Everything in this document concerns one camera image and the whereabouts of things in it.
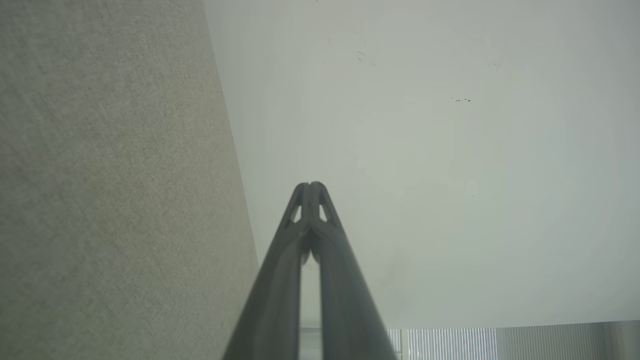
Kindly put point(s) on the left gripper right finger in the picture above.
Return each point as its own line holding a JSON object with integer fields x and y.
{"x": 345, "y": 300}

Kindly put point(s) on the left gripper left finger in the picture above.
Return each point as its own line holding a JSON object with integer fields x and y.
{"x": 275, "y": 290}

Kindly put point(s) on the white ribbed panel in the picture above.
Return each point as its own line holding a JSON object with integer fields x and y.
{"x": 475, "y": 345}

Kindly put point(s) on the grey fabric sofa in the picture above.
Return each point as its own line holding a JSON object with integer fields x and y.
{"x": 100, "y": 200}

